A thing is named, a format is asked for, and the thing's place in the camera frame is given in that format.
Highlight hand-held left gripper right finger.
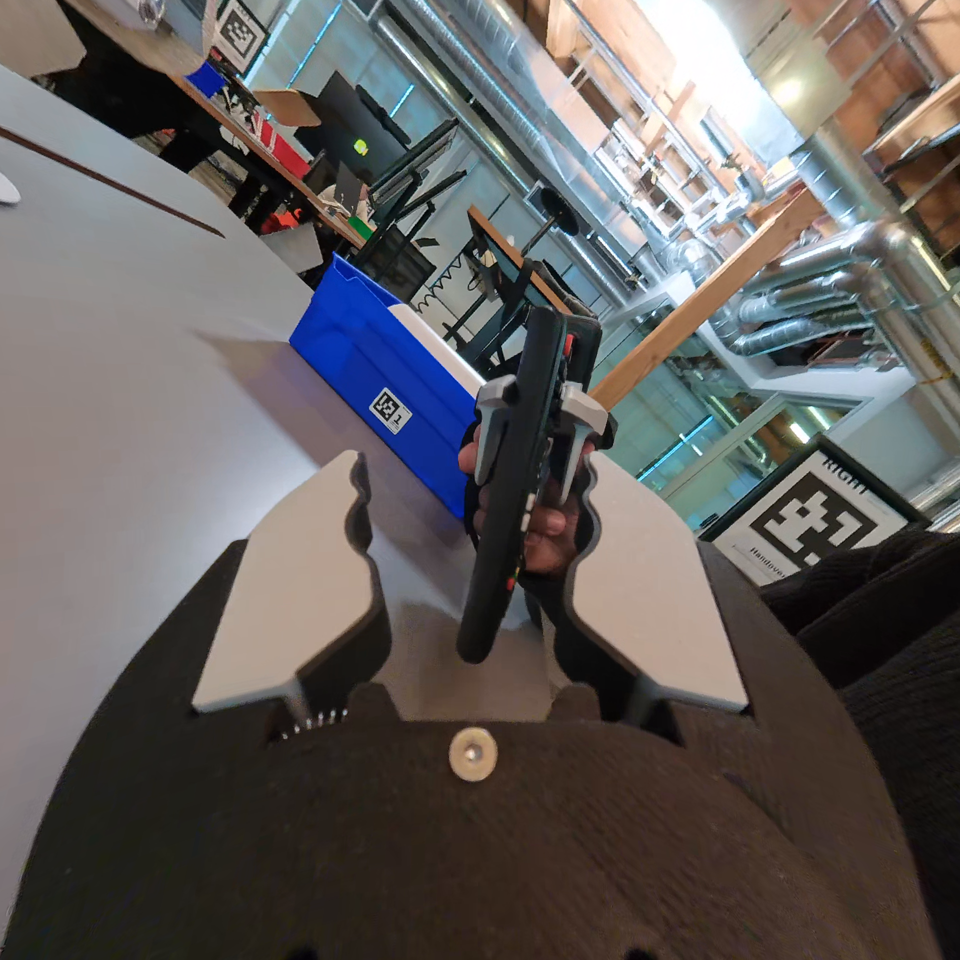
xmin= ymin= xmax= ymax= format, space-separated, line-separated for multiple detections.
xmin=556 ymin=452 xmax=753 ymax=729

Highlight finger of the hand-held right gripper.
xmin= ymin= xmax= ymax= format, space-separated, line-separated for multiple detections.
xmin=557 ymin=381 xmax=610 ymax=507
xmin=472 ymin=373 xmax=520 ymax=486

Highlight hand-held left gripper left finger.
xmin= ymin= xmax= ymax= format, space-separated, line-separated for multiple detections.
xmin=189 ymin=450 xmax=395 ymax=725

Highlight black remote control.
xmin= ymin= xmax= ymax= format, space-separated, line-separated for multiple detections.
xmin=455 ymin=305 xmax=566 ymax=666

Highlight blue bin with marker label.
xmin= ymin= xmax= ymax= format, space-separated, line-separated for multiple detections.
xmin=288 ymin=251 xmax=490 ymax=521

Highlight wooden standing desk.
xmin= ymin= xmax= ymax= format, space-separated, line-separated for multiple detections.
xmin=463 ymin=202 xmax=573 ymax=363

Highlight black round pole fixture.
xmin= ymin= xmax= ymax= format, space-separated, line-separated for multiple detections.
xmin=538 ymin=186 xmax=582 ymax=235

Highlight framed marker sign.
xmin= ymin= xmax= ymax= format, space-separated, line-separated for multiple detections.
xmin=697 ymin=433 xmax=933 ymax=588

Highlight black mesh office chair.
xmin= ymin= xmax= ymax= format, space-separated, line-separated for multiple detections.
xmin=351 ymin=219 xmax=438 ymax=306

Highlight black computer monitor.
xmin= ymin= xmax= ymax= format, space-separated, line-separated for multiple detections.
xmin=366 ymin=117 xmax=462 ymax=220
xmin=294 ymin=69 xmax=415 ymax=198
xmin=381 ymin=169 xmax=468 ymax=228

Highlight silver ventilation ducts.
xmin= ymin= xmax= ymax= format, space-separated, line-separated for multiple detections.
xmin=371 ymin=0 xmax=960 ymax=376

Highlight red plastic bin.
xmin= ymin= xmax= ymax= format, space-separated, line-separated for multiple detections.
xmin=253 ymin=111 xmax=314 ymax=183

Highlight square marker sign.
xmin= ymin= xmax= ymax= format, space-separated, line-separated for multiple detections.
xmin=209 ymin=0 xmax=273 ymax=70

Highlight wooden post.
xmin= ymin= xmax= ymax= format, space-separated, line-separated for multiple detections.
xmin=588 ymin=186 xmax=828 ymax=411

